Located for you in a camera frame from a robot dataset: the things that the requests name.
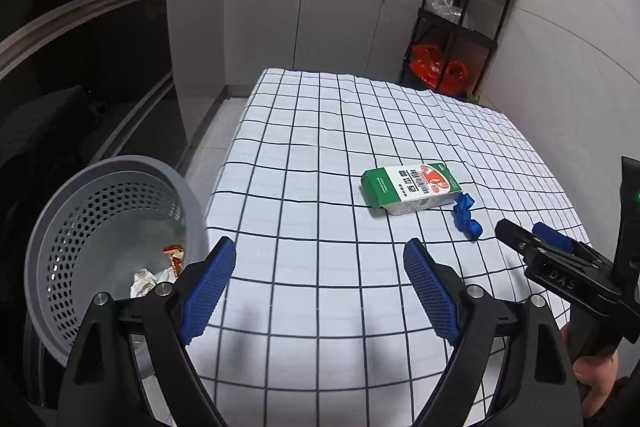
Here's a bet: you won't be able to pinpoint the person's right hand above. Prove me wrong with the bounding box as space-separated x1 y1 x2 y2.
560 322 621 413

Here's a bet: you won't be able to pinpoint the grey perforated basket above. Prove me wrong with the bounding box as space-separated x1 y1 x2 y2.
24 155 208 365

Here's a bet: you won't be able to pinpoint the red and white snack wrapper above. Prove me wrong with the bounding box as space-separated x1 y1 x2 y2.
164 246 187 280

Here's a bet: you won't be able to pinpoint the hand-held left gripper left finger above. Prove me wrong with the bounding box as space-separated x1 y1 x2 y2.
56 237 237 427

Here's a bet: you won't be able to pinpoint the blue wrapper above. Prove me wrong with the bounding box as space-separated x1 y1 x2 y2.
451 193 485 240

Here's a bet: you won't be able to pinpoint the black and white checked tablecloth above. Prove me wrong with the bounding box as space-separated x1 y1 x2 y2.
150 68 590 427

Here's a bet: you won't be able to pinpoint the black shelf cart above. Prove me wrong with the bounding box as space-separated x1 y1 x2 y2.
400 0 513 100

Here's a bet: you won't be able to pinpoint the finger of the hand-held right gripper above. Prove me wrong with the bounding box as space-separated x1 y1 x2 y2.
495 219 542 260
531 222 608 268

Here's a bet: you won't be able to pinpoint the red plastic bag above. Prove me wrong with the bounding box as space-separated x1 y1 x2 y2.
410 44 443 88
440 59 471 96

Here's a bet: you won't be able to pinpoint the clear plastic bag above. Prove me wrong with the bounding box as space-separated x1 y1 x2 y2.
427 0 468 20

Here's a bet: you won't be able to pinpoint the grey kitchen cabinets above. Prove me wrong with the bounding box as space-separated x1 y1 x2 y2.
166 0 431 100

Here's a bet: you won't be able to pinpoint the black oven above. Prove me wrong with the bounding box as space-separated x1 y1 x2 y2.
0 0 188 408

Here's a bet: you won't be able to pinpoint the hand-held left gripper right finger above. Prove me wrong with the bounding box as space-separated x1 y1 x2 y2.
403 238 585 427

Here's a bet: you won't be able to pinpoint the green and white carton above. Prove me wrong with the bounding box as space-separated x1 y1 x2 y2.
361 161 462 216

